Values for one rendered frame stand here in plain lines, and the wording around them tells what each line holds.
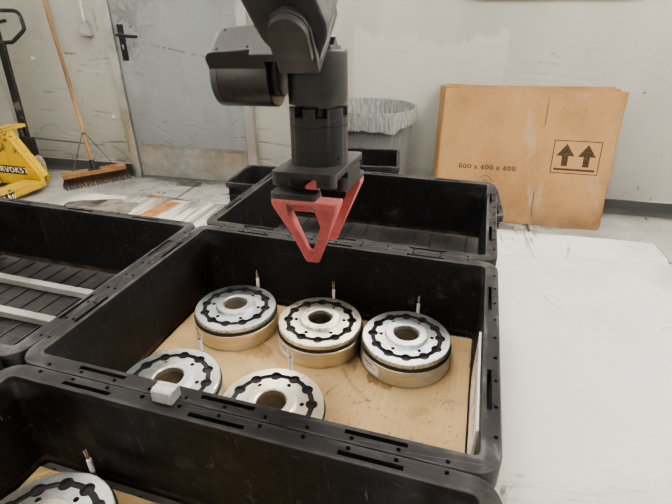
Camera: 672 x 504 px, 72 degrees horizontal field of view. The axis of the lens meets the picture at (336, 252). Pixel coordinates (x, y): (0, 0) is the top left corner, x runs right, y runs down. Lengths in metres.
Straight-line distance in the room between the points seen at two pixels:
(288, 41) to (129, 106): 3.62
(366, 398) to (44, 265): 0.58
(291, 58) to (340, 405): 0.34
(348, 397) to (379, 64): 2.86
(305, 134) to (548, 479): 0.49
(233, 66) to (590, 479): 0.61
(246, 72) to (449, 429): 0.39
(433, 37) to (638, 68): 1.20
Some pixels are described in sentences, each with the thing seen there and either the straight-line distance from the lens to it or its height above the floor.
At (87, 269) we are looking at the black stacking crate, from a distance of 0.84.
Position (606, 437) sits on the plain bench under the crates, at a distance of 0.74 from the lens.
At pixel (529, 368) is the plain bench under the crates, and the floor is 0.70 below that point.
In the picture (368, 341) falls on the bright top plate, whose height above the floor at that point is 0.86.
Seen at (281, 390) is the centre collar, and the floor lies 0.87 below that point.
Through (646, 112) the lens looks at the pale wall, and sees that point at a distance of 3.45.
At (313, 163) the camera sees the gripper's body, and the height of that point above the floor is 1.06.
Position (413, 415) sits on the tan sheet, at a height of 0.83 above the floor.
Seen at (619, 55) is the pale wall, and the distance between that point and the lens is 3.34.
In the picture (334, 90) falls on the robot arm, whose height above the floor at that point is 1.13.
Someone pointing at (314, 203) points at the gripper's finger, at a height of 1.04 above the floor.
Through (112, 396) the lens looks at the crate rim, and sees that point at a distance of 0.41.
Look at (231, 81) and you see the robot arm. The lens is 0.47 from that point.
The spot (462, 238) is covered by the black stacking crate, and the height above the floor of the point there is 0.83.
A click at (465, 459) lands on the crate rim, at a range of 0.35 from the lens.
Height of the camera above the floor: 1.19
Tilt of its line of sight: 28 degrees down
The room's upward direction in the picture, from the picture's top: straight up
